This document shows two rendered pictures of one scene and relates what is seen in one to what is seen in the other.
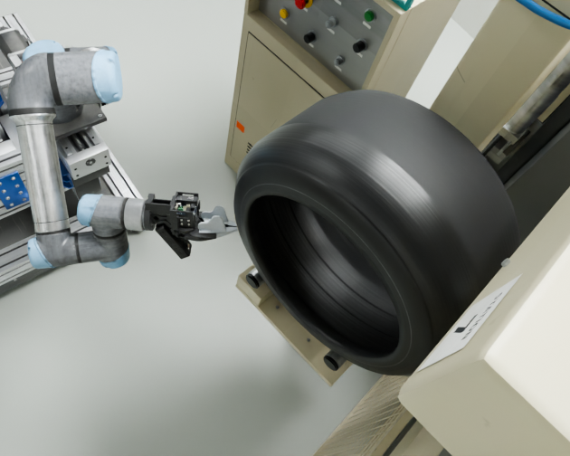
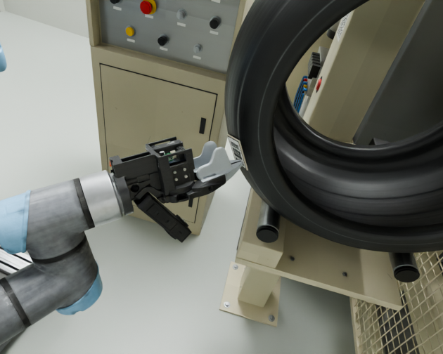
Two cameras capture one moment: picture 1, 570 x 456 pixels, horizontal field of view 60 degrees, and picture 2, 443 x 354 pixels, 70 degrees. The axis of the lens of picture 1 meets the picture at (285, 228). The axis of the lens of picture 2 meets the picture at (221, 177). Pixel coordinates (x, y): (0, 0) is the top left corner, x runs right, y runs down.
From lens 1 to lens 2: 76 cm
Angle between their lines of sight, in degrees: 24
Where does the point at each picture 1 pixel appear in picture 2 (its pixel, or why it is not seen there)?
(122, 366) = not seen: outside the picture
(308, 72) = (171, 71)
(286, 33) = (136, 50)
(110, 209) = (58, 199)
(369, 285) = (363, 187)
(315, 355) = (362, 285)
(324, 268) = (316, 190)
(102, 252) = (63, 286)
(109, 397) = not seen: outside the picture
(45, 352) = not seen: outside the picture
